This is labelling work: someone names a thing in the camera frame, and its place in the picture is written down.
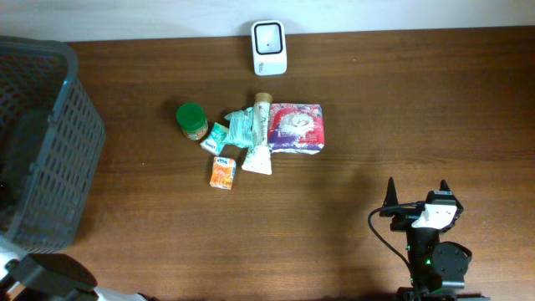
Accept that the small teal tissue pack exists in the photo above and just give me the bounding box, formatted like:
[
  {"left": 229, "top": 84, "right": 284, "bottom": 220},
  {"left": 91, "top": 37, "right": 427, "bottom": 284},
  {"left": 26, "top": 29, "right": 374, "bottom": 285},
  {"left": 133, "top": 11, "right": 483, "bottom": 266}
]
[{"left": 200, "top": 123, "right": 229, "bottom": 156}]

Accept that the white green tube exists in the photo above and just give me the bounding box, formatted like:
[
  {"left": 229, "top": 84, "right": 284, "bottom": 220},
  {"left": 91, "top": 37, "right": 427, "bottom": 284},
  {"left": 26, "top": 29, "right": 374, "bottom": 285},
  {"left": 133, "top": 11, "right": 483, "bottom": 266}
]
[{"left": 242, "top": 92, "right": 273, "bottom": 175}]

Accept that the orange tissue pack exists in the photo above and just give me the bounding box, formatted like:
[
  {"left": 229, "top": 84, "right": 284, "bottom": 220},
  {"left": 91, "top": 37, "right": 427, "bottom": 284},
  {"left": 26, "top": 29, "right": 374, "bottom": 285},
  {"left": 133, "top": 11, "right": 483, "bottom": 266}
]
[{"left": 210, "top": 156, "right": 237, "bottom": 190}]

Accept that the teal wipes packet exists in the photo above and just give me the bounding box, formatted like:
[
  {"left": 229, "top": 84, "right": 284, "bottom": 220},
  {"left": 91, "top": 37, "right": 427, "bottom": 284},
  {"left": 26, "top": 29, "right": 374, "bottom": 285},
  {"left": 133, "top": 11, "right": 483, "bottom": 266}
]
[{"left": 223, "top": 107, "right": 252, "bottom": 148}]

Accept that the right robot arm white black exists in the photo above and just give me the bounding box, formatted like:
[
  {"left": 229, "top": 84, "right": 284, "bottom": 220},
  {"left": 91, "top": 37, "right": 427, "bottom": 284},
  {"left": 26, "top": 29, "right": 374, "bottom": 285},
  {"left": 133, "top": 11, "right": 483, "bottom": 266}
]
[{"left": 368, "top": 178, "right": 489, "bottom": 300}]

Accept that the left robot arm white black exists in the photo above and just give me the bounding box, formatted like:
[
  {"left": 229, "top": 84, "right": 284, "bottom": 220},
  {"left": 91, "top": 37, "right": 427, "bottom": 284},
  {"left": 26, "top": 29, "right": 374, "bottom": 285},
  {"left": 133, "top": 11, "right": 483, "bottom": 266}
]
[{"left": 1, "top": 238, "right": 157, "bottom": 301}]

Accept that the red purple tissue pack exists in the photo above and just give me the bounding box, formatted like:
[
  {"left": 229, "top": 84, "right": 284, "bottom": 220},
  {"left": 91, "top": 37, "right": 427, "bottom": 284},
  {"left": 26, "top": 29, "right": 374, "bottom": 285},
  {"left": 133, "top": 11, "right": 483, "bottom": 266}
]
[{"left": 267, "top": 103, "right": 325, "bottom": 155}]

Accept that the grey plastic mesh basket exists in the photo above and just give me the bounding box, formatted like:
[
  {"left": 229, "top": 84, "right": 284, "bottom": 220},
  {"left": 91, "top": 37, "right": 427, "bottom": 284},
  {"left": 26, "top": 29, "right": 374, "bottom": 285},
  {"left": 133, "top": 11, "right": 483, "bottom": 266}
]
[{"left": 1, "top": 36, "right": 106, "bottom": 253}]

